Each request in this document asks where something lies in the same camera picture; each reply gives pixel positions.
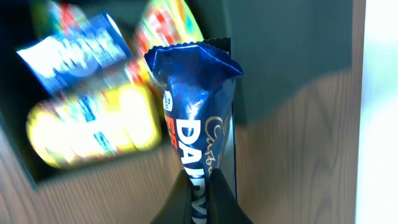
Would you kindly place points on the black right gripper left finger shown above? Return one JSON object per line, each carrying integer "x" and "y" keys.
{"x": 177, "y": 208}

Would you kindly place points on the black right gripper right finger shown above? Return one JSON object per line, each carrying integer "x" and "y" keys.
{"x": 224, "y": 209}

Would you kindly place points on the Dairy Milk chocolate bar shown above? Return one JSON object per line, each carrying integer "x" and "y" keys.
{"x": 198, "y": 81}

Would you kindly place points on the yellow round gum container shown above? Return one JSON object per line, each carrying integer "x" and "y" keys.
{"x": 80, "y": 128}

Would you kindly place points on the dark green box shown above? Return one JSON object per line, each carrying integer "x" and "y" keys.
{"x": 280, "y": 45}

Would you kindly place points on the blue Eclipse mint pack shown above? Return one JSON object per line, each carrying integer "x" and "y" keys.
{"x": 65, "y": 59}

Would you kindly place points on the Haribo gummy candy bag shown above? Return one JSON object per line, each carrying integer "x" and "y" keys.
{"x": 162, "y": 23}

